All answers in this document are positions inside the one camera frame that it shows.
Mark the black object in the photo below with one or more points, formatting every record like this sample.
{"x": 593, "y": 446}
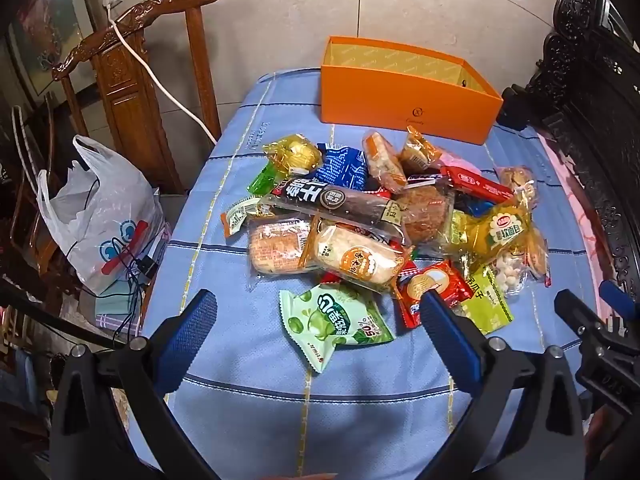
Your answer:
{"x": 517, "y": 107}

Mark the folded striped cloth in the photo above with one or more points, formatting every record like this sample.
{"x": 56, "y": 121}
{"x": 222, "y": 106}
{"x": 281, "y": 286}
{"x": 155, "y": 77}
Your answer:
{"x": 117, "y": 307}

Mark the white candy balls packet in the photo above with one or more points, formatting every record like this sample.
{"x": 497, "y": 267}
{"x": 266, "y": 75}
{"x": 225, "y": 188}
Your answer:
{"x": 510, "y": 272}

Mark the clear pastry packet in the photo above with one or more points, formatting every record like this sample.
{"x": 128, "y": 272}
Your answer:
{"x": 417, "y": 152}

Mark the white plastic bag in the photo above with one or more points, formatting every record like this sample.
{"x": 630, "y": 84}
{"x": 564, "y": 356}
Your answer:
{"x": 95, "y": 225}

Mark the carved wooden chair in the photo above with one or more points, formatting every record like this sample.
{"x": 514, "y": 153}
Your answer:
{"x": 125, "y": 110}

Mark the green plum candy packet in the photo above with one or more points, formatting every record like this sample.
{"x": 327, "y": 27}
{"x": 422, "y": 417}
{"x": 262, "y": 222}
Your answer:
{"x": 335, "y": 322}

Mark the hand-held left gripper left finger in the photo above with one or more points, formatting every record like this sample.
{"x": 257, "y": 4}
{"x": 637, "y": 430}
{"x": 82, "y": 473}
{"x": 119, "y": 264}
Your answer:
{"x": 187, "y": 340}

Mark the long red packet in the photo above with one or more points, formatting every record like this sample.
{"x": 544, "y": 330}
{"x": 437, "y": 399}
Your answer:
{"x": 480, "y": 185}

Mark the red round cracker packet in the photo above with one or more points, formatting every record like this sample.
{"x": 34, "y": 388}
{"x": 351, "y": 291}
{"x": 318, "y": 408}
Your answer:
{"x": 430, "y": 282}

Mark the small orange white packet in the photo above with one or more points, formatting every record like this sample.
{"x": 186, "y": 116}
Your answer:
{"x": 237, "y": 217}

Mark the chocolate bar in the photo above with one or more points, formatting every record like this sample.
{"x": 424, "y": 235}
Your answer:
{"x": 425, "y": 177}

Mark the pink blanket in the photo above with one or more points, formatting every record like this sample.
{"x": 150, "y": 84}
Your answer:
{"x": 575, "y": 210}

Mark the meat floss bread packet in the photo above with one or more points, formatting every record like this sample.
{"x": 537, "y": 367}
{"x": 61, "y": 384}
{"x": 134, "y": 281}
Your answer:
{"x": 425, "y": 212}

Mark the small green packet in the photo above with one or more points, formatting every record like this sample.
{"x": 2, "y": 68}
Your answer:
{"x": 262, "y": 180}

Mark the large blue snack packet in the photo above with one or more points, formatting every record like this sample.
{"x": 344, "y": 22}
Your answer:
{"x": 475, "y": 207}

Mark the walnut cookie packet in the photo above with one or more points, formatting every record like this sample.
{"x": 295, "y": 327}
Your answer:
{"x": 517, "y": 182}

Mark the orange cardboard box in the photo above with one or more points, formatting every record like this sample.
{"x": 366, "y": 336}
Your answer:
{"x": 410, "y": 95}

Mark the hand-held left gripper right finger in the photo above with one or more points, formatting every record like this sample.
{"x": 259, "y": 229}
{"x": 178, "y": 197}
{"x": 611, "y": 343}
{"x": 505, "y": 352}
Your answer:
{"x": 447, "y": 342}

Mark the light green seed packet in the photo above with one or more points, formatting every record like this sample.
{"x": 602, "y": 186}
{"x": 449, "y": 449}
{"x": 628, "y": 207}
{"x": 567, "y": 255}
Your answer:
{"x": 492, "y": 305}

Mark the long black label packet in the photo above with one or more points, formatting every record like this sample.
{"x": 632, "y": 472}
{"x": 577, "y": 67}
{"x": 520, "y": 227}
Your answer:
{"x": 330, "y": 200}

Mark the blue white print packet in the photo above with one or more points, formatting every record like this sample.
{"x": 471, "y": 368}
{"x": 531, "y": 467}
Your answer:
{"x": 342, "y": 167}

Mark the toast bread clear packet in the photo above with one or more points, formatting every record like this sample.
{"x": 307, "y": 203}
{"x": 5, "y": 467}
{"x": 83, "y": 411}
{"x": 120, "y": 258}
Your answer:
{"x": 277, "y": 247}

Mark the yellow soft bread packet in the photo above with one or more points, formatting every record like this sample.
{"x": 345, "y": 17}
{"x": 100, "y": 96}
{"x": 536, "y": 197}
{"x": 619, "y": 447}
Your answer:
{"x": 500, "y": 230}

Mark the blue checked sheet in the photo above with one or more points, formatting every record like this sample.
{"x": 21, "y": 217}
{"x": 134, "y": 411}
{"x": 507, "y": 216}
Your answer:
{"x": 250, "y": 410}

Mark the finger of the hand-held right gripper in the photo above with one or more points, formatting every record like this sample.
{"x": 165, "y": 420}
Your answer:
{"x": 577, "y": 310}
{"x": 617, "y": 295}

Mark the pink snack packet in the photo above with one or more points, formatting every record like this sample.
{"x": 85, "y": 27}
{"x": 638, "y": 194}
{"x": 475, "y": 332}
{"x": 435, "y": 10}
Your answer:
{"x": 460, "y": 164}

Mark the white roll bread packet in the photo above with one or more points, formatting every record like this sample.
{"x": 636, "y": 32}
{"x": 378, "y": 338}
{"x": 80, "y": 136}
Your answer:
{"x": 355, "y": 255}

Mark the gold snack packet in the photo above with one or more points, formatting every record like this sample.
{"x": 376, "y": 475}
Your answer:
{"x": 295, "y": 152}

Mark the orange striped cake packet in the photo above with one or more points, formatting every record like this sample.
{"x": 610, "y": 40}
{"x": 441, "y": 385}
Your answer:
{"x": 385, "y": 160}

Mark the dark carved wooden furniture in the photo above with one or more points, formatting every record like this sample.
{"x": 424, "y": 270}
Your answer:
{"x": 600, "y": 85}

